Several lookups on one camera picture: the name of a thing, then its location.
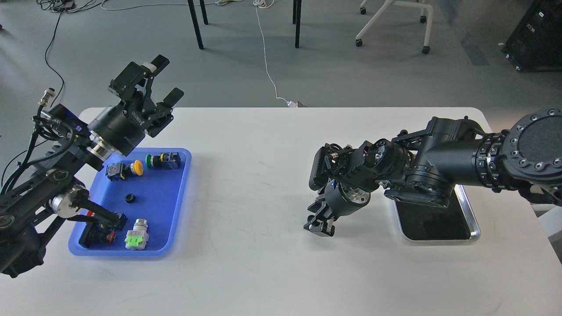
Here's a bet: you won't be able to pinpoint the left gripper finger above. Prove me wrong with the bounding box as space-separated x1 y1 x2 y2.
108 55 170 101
155 87 184 117

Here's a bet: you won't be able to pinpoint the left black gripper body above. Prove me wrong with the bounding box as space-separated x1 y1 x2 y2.
88 79 174 156

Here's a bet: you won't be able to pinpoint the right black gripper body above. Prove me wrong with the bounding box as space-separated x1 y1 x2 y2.
324 181 371 218

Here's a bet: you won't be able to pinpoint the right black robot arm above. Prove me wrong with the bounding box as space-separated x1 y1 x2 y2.
303 108 561 240

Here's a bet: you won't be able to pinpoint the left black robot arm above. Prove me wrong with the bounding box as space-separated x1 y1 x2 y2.
0 55 184 278

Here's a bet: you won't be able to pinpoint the blue plastic tray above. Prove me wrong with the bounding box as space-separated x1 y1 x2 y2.
68 147 191 257

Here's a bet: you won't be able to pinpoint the silver metal tray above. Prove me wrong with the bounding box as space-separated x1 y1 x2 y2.
395 185 481 245

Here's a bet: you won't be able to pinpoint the blue green contact block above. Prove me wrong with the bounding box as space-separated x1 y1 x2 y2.
98 213 128 231

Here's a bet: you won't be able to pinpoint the black table legs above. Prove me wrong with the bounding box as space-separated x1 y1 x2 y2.
187 0 303 50

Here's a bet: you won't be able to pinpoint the white rolling chair base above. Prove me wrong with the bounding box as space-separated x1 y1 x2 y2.
354 0 435 55

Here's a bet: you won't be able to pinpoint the black equipment case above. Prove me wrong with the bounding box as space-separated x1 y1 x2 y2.
502 0 562 72

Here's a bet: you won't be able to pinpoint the yellow push button switch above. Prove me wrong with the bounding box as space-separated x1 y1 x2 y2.
105 160 144 181

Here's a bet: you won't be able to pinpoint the green push button switch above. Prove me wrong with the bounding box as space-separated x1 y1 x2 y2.
144 151 181 170

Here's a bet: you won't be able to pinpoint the black cable on floor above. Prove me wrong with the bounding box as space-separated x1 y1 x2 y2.
37 0 102 110

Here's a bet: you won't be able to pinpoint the red push button switch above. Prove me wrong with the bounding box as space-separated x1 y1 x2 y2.
78 222 116 248

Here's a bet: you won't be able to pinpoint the grey switch with green block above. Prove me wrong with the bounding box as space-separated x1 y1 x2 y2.
124 219 149 250

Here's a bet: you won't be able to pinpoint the white cable on floor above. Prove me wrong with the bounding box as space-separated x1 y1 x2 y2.
101 0 291 106

